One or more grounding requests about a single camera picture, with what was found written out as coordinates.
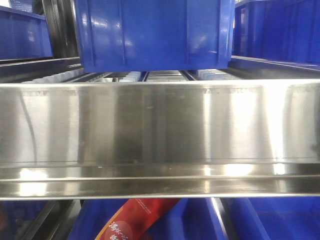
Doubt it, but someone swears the dark blue bin upper middle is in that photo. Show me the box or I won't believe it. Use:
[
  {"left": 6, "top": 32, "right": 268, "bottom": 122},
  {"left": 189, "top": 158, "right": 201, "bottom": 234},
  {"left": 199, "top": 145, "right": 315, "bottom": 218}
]
[{"left": 74, "top": 0, "right": 235, "bottom": 72}]

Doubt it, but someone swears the dark blue bin lower middle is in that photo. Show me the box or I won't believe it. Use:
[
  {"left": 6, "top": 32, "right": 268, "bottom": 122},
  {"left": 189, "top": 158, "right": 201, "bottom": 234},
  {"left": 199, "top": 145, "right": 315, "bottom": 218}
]
[{"left": 67, "top": 198, "right": 226, "bottom": 240}]

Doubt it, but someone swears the stainless steel shelf rail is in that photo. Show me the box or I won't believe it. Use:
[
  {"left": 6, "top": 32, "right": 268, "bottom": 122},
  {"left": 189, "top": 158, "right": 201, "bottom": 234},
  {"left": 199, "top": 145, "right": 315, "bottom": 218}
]
[{"left": 0, "top": 79, "right": 320, "bottom": 200}]

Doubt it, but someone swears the dark blue bin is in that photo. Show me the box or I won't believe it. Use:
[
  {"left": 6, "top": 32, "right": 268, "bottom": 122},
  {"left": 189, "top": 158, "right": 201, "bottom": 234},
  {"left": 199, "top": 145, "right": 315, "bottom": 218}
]
[
  {"left": 226, "top": 196, "right": 320, "bottom": 240},
  {"left": 0, "top": 6, "right": 53, "bottom": 60},
  {"left": 232, "top": 0, "right": 320, "bottom": 65},
  {"left": 74, "top": 0, "right": 235, "bottom": 72},
  {"left": 67, "top": 198, "right": 226, "bottom": 240}
]

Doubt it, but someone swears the red snack package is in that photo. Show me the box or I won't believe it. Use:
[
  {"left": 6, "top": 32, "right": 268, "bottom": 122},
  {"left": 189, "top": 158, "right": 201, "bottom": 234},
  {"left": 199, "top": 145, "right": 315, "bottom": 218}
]
[{"left": 95, "top": 198, "right": 180, "bottom": 240}]

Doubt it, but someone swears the dark blue bin lower right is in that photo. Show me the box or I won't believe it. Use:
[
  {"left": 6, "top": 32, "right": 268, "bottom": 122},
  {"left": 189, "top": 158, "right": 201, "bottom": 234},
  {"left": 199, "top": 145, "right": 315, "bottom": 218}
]
[{"left": 226, "top": 196, "right": 320, "bottom": 240}]

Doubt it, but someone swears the dark blue bin upper left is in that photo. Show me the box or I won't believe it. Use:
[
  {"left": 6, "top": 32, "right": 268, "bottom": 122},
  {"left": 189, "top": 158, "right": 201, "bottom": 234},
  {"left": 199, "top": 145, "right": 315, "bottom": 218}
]
[{"left": 0, "top": 6, "right": 53, "bottom": 60}]

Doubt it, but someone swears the dark blue bin upper right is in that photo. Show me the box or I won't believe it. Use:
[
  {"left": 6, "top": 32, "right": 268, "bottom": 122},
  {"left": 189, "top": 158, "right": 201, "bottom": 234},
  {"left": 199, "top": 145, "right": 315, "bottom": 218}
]
[{"left": 232, "top": 0, "right": 320, "bottom": 65}]

